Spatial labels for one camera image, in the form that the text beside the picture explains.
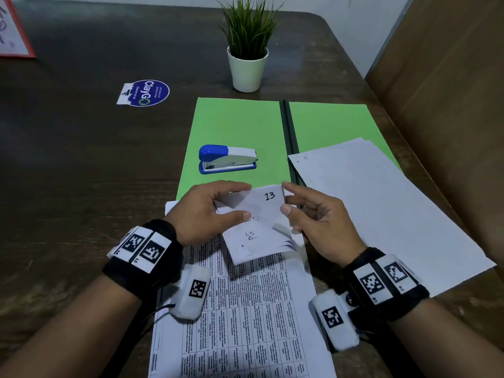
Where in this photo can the person's right thumb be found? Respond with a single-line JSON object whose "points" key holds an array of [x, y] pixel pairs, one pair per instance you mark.
{"points": [[293, 217]]}

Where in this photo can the person's right middle finger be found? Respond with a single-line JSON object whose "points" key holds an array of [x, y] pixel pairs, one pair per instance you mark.
{"points": [[301, 201]]}

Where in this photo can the blank white paper sheets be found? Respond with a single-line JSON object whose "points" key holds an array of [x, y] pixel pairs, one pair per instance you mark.
{"points": [[386, 216]]}

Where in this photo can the white paper bundle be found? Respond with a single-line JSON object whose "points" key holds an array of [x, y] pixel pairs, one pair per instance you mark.
{"points": [[260, 228]]}

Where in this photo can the black marker wristband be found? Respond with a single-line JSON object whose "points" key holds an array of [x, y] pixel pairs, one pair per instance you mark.
{"points": [[397, 299], [157, 267]]}

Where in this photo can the person's right forearm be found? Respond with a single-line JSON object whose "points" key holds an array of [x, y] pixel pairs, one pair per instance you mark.
{"points": [[449, 342]]}

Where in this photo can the white plant pot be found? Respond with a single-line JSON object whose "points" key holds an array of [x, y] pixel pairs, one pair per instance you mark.
{"points": [[247, 72]]}

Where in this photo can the blue and white stapler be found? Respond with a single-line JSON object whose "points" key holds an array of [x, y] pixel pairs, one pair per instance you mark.
{"points": [[228, 157]]}

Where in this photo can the black slide binder bar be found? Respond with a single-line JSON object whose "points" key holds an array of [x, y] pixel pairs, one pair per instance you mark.
{"points": [[291, 131], [284, 125]]}

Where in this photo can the person's left hand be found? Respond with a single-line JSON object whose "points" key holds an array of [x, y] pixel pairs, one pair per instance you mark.
{"points": [[193, 216]]}

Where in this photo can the person's right hand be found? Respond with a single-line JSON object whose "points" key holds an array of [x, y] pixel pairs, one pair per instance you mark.
{"points": [[330, 228]]}

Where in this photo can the person's left forearm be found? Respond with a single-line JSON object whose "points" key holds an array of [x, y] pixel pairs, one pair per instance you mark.
{"points": [[78, 334]]}

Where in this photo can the green artificial grass plant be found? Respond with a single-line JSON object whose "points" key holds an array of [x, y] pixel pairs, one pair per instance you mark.
{"points": [[249, 27]]}

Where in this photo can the green folder cover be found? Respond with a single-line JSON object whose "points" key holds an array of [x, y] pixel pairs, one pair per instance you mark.
{"points": [[334, 123], [236, 125]]}

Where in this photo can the brown wooden panel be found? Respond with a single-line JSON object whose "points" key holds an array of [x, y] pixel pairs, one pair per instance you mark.
{"points": [[449, 94]]}

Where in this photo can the red framed white board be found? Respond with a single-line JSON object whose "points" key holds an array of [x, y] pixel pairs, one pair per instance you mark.
{"points": [[11, 31]]}

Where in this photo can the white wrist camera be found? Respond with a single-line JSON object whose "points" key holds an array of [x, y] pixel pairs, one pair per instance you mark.
{"points": [[336, 318], [191, 291]]}

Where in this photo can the blue round sticker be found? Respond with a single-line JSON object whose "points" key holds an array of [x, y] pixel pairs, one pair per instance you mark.
{"points": [[147, 93]]}

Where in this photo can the person's left thumb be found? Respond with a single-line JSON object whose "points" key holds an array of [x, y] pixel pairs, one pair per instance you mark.
{"points": [[234, 217]]}

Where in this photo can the printed table paper sheet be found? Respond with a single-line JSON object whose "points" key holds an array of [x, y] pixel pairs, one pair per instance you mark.
{"points": [[252, 318]]}

